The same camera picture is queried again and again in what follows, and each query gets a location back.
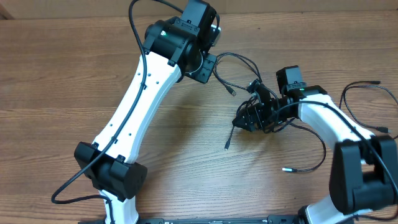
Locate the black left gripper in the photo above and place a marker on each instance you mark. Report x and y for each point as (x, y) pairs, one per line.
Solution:
(203, 74)

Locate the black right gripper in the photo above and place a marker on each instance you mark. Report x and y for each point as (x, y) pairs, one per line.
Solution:
(250, 116)

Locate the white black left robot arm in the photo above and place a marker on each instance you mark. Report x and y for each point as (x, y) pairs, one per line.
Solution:
(170, 50)

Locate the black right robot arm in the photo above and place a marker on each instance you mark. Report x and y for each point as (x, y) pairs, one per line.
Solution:
(363, 175)

